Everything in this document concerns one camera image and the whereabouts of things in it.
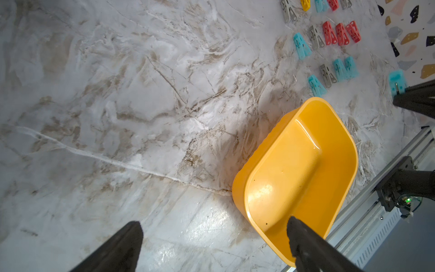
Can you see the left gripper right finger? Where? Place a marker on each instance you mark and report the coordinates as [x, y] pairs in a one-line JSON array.
[[313, 253]]

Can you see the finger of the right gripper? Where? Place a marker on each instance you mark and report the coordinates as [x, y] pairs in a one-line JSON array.
[[419, 98]]

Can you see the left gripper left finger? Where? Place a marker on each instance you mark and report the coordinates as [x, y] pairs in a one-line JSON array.
[[120, 253]]

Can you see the yellow plastic storage box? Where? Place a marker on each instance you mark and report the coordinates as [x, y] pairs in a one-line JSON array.
[[303, 168]]

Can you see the red clothespin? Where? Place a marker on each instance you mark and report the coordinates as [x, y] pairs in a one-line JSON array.
[[342, 37], [353, 31], [329, 34], [334, 4]]

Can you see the yellow clothespin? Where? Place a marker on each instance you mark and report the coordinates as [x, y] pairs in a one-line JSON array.
[[305, 4]]

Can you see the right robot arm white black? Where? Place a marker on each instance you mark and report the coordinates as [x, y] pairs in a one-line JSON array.
[[417, 183]]

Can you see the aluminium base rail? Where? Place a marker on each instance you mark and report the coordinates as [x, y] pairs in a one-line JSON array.
[[365, 224]]

